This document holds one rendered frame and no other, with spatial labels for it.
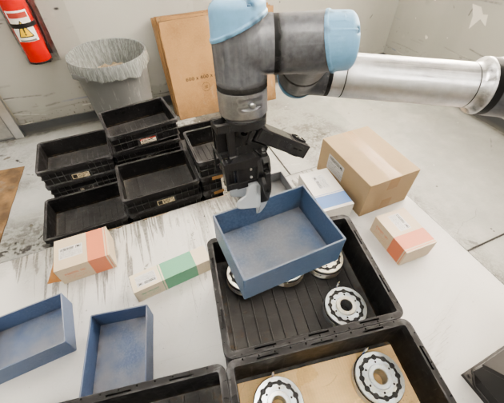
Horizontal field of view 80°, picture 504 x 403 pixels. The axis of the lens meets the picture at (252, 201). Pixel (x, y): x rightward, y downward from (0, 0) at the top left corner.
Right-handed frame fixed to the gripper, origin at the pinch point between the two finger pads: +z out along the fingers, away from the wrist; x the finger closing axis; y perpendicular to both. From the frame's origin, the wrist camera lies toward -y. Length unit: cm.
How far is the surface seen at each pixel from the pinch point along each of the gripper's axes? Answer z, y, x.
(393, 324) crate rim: 22.6, -20.1, 23.4
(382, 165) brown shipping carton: 24, -58, -26
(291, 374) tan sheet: 32.3, 2.3, 21.0
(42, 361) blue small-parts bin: 39, 59, -9
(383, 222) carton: 34, -49, -10
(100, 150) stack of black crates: 57, 49, -150
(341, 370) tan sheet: 32.7, -8.3, 24.4
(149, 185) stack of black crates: 62, 25, -107
